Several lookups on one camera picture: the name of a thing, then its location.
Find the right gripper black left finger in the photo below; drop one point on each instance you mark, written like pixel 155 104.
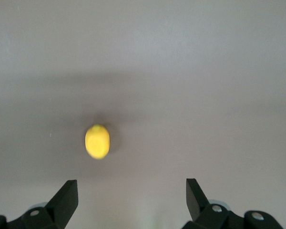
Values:
pixel 62 202

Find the yellow lemon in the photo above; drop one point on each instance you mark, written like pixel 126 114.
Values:
pixel 97 142

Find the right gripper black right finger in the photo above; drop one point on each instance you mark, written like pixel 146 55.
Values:
pixel 197 205

